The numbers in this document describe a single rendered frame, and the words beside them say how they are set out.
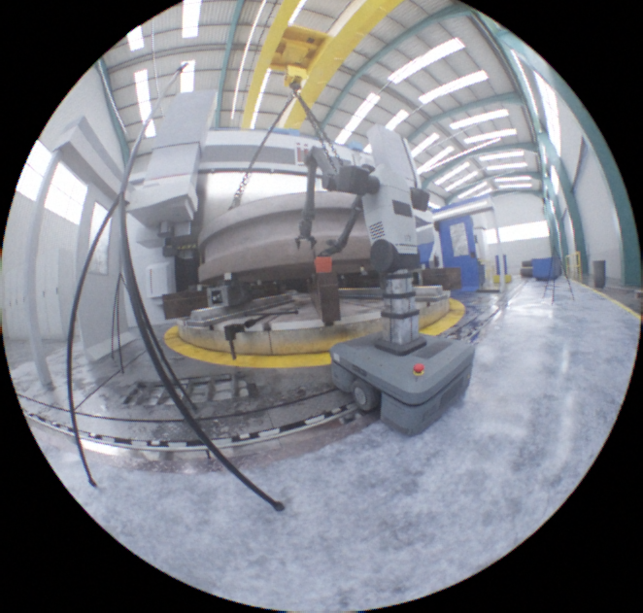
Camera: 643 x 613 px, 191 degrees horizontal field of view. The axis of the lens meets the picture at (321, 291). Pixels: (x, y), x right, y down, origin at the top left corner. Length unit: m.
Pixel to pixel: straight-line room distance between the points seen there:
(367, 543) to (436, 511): 0.20
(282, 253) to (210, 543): 2.33
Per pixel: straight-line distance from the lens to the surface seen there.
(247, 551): 0.66
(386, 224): 0.85
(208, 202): 5.59
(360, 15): 11.36
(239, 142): 8.56
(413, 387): 0.68
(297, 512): 0.66
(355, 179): 0.81
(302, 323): 1.64
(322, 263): 1.55
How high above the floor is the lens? 0.61
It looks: 2 degrees down
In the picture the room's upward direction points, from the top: 5 degrees counter-clockwise
